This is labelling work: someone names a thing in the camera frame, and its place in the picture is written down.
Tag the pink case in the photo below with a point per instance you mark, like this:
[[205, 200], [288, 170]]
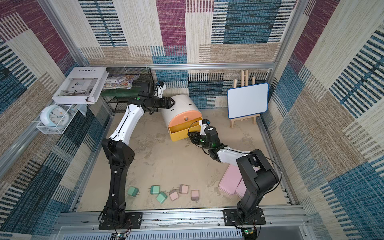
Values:
[[241, 189], [230, 180]]

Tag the pink plug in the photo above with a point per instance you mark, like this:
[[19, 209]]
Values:
[[183, 189], [195, 195], [173, 195]]

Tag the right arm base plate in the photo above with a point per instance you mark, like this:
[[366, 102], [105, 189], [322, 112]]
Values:
[[233, 218]]

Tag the pink plug right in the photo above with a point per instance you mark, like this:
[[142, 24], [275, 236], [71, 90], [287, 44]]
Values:
[[195, 195]]

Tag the pink plug left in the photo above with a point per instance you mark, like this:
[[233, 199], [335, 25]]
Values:
[[173, 195]]

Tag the pink case left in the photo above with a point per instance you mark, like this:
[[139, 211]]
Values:
[[230, 180]]

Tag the white Inedia box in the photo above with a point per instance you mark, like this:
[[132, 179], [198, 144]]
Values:
[[83, 86]]

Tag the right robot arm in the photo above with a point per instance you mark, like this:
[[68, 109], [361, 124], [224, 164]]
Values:
[[257, 173]]

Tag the pink case right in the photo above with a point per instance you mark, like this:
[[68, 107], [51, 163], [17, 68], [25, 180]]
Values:
[[241, 189]]

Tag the pink plug middle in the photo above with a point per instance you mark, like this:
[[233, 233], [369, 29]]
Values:
[[183, 189]]

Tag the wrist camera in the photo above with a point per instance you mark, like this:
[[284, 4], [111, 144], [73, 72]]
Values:
[[149, 89], [210, 133]]

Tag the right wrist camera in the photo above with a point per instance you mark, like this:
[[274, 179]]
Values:
[[210, 133]]

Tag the green plug middle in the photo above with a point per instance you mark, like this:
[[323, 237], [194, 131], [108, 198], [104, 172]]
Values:
[[155, 190]]

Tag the white alarm clock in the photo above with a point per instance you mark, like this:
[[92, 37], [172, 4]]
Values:
[[54, 116]]

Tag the green plug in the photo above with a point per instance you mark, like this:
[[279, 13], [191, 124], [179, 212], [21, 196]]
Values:
[[133, 191], [161, 198], [155, 190]]

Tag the green plug lower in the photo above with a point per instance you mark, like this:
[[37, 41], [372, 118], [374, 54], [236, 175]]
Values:
[[161, 198]]

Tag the black wire shelf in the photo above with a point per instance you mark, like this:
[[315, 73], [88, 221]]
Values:
[[118, 99]]

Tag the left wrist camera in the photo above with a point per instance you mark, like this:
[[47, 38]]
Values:
[[149, 89]]

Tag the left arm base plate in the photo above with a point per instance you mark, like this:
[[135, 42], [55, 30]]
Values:
[[127, 221]]

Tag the white board on easel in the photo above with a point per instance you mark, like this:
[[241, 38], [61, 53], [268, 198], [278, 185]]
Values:
[[248, 101]]

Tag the clear wall tray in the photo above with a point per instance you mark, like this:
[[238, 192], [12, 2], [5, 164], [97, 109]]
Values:
[[72, 110]]

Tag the colourful picture book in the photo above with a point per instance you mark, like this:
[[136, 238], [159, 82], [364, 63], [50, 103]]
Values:
[[125, 82]]

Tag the white round drawer cabinet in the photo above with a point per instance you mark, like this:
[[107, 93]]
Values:
[[183, 103]]

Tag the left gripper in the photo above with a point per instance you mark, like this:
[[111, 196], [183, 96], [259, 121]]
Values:
[[168, 106]]

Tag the green plug far left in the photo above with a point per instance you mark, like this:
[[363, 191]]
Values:
[[133, 191]]

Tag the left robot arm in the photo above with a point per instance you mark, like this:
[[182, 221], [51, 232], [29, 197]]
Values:
[[120, 156]]

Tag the yellow drawer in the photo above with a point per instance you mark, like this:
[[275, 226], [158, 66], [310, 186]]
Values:
[[180, 132]]

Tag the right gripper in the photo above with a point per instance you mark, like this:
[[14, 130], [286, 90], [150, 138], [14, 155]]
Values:
[[194, 138]]

